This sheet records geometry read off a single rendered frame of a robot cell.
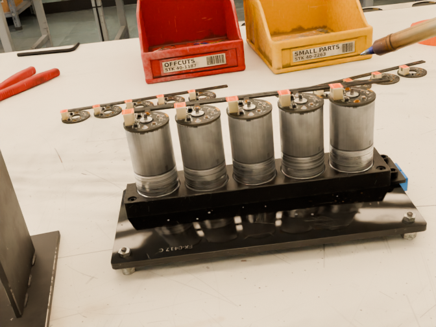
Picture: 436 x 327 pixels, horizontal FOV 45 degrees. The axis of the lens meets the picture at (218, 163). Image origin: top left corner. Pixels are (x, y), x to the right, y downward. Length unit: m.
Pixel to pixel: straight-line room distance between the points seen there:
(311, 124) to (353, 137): 0.03
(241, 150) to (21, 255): 0.12
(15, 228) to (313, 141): 0.16
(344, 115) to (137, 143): 0.11
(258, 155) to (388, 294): 0.10
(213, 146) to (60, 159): 0.16
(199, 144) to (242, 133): 0.02
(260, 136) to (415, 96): 0.20
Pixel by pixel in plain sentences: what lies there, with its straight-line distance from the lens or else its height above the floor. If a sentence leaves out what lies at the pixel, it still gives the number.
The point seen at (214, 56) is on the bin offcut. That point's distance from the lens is 0.52.
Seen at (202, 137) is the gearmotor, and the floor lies 0.80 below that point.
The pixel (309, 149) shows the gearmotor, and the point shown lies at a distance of 0.29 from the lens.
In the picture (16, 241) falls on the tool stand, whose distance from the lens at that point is 0.28.
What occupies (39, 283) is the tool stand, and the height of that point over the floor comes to 0.75.
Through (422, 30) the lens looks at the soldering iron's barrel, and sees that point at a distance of 0.26.
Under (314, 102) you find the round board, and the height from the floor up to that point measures 0.81.
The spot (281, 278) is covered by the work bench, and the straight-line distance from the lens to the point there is 0.27.
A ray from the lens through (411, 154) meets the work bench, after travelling 0.37.
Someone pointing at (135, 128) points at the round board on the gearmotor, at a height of 0.81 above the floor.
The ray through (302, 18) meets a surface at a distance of 0.63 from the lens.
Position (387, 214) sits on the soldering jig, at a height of 0.76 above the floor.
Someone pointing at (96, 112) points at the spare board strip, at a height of 0.75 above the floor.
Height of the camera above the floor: 0.93
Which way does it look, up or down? 29 degrees down
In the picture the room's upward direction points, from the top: 7 degrees counter-clockwise
